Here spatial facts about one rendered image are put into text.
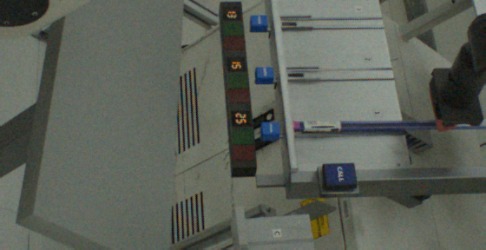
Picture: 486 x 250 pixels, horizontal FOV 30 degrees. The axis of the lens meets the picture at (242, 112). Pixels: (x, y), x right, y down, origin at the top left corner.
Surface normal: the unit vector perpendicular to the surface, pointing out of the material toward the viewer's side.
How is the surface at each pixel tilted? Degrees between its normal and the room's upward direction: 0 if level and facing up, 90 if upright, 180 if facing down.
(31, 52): 0
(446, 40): 90
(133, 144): 0
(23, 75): 0
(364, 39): 43
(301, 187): 90
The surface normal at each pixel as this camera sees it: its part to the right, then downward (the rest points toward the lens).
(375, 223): 0.73, -0.40
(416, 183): 0.07, 0.85
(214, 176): -0.67, -0.34
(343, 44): 0.08, -0.52
